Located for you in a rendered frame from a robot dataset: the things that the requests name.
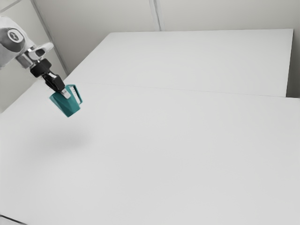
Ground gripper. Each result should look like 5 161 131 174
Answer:
30 58 71 99

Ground teal faceted mug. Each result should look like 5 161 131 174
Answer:
49 84 83 118

